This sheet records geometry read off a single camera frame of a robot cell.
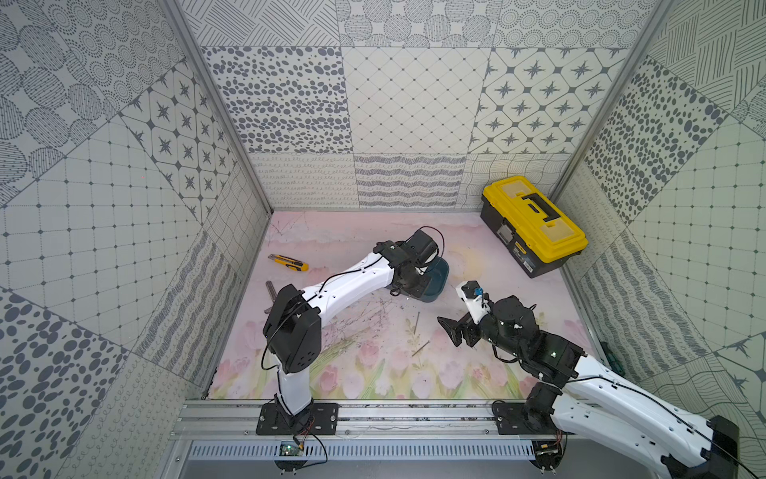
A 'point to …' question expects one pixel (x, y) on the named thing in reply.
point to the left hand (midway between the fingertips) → (419, 279)
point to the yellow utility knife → (290, 262)
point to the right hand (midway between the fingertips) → (454, 310)
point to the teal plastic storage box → (439, 271)
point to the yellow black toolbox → (537, 234)
